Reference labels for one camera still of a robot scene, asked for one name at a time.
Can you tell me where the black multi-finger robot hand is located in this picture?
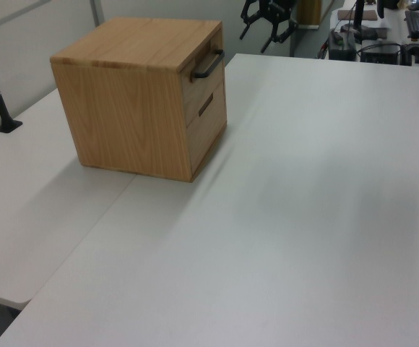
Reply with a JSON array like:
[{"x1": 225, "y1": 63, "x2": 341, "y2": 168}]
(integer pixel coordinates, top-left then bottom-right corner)
[{"x1": 238, "y1": 0, "x2": 300, "y2": 53}]

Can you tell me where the oak wooden drawer cabinet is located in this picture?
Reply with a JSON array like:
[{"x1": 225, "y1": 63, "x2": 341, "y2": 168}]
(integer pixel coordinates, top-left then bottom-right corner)
[{"x1": 49, "y1": 17, "x2": 229, "y2": 184}]

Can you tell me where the black electronics box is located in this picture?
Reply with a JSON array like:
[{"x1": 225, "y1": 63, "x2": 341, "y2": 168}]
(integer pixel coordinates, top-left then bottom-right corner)
[{"x1": 327, "y1": 29, "x2": 358, "y2": 61}]

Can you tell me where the brown desk mat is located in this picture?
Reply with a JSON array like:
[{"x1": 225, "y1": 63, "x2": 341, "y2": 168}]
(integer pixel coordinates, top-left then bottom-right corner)
[{"x1": 337, "y1": 9, "x2": 379, "y2": 21}]

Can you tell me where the black power supply box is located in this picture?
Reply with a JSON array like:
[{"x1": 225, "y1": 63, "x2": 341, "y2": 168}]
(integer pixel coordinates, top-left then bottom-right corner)
[{"x1": 360, "y1": 42, "x2": 402, "y2": 66}]

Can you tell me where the oak drawer with recessed grip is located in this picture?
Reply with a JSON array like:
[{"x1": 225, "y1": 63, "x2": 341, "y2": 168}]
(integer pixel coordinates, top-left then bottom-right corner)
[{"x1": 186, "y1": 80, "x2": 229, "y2": 174}]

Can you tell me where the small wooden cabinet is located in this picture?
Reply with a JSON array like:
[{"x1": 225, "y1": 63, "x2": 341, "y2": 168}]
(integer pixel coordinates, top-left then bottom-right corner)
[{"x1": 297, "y1": 0, "x2": 322, "y2": 30}]

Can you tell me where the oak drawer with black handle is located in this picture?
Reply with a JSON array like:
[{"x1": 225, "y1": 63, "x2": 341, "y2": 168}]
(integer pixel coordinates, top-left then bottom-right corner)
[{"x1": 180, "y1": 27, "x2": 228, "y2": 128}]

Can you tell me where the black monitor stand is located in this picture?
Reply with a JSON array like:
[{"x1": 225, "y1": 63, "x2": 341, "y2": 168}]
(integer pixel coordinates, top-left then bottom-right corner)
[{"x1": 340, "y1": 0, "x2": 376, "y2": 37}]

